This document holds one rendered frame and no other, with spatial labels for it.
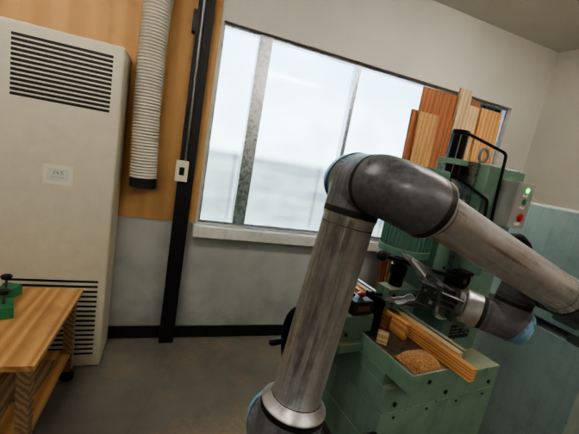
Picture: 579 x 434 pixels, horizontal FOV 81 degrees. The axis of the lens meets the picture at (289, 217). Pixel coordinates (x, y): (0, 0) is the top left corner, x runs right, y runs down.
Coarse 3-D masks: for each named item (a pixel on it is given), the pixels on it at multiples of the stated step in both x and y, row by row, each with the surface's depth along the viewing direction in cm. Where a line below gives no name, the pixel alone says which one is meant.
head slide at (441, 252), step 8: (432, 248) 121; (440, 248) 120; (448, 248) 122; (432, 256) 121; (440, 256) 121; (448, 256) 123; (432, 264) 121; (440, 264) 122; (408, 272) 130; (408, 280) 130; (416, 280) 126; (440, 280) 124
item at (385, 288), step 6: (378, 282) 125; (384, 282) 125; (402, 282) 129; (378, 288) 125; (384, 288) 122; (390, 288) 120; (396, 288) 121; (402, 288) 123; (408, 288) 124; (414, 288) 125; (384, 294) 122; (390, 294) 120; (396, 294) 121; (402, 294) 123; (384, 300) 121; (384, 306) 121; (390, 306) 121; (396, 306) 123; (402, 306) 124; (408, 306) 126
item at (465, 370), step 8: (360, 288) 142; (416, 328) 115; (408, 336) 116; (416, 336) 113; (424, 336) 110; (424, 344) 110; (432, 344) 107; (440, 344) 106; (432, 352) 107; (440, 352) 104; (448, 352) 102; (440, 360) 104; (448, 360) 102; (456, 360) 100; (456, 368) 100; (464, 368) 97; (472, 368) 96; (464, 376) 97; (472, 376) 96
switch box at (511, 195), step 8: (504, 184) 119; (512, 184) 116; (520, 184) 115; (528, 184) 117; (504, 192) 119; (512, 192) 116; (520, 192) 115; (504, 200) 118; (512, 200) 116; (520, 200) 117; (528, 200) 119; (496, 208) 121; (504, 208) 118; (512, 208) 116; (520, 208) 118; (528, 208) 120; (496, 216) 120; (504, 216) 118; (512, 216) 117; (496, 224) 120; (504, 224) 118; (512, 224) 118; (520, 224) 120
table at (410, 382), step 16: (368, 336) 112; (368, 352) 110; (384, 352) 104; (400, 352) 105; (384, 368) 104; (400, 368) 98; (448, 368) 101; (400, 384) 98; (416, 384) 96; (432, 384) 99; (448, 384) 103
